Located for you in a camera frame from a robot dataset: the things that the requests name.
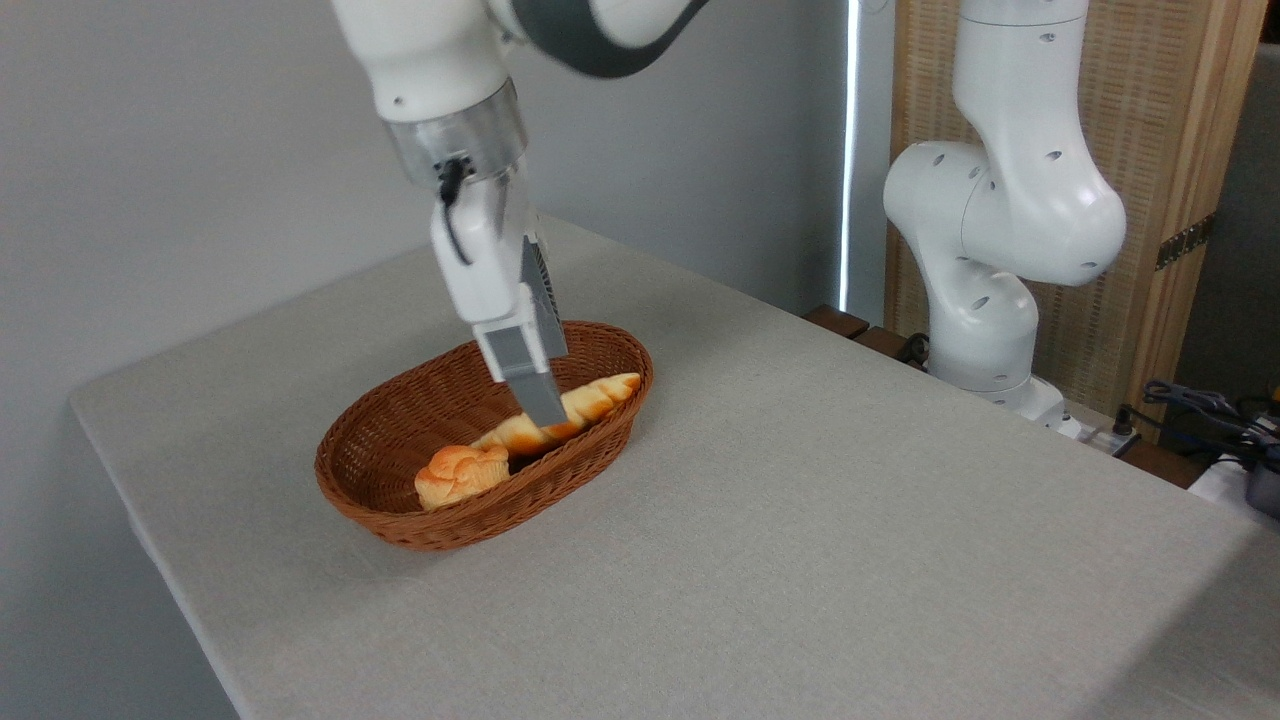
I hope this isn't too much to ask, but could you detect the white power strip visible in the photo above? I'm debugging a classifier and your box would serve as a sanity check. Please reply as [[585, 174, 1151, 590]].
[[1072, 415, 1143, 459]]

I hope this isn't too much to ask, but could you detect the wooden rattan folding screen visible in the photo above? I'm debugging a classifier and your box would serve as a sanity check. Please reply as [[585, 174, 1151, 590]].
[[885, 0, 1270, 443]]

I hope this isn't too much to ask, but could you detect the metal screen hinge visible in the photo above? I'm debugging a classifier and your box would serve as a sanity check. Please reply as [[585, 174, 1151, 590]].
[[1155, 212, 1218, 272]]

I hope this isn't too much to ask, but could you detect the bright vertical light strip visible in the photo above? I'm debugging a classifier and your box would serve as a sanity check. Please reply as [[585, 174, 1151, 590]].
[[837, 0, 860, 314]]

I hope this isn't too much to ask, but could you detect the dark grey device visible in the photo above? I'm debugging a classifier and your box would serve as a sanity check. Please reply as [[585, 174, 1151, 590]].
[[1244, 455, 1280, 520]]

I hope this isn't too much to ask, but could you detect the small golden bread roll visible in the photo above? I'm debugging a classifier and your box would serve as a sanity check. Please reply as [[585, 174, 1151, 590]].
[[414, 445, 511, 512]]

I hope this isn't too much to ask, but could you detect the grey tablecloth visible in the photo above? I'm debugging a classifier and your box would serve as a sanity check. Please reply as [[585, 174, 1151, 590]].
[[70, 215, 1280, 720]]

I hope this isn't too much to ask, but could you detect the brown wicker oval basket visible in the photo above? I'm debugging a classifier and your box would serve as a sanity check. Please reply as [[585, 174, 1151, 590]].
[[314, 320, 655, 553]]

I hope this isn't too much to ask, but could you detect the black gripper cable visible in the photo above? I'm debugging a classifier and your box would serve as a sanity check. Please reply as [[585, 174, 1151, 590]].
[[437, 157, 474, 268]]

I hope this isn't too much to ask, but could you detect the long braided bread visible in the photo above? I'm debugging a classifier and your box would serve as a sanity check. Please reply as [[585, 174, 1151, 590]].
[[470, 372, 643, 459]]

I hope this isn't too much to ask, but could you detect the black cable bundle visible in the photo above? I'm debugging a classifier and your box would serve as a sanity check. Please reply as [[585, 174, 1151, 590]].
[[1115, 378, 1280, 463]]

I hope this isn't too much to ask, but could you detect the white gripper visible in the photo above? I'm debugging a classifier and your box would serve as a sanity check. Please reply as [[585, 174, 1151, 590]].
[[430, 164, 570, 428]]

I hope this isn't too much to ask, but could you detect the dark wooden slat bench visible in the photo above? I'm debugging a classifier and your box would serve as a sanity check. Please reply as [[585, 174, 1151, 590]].
[[802, 304, 929, 373]]

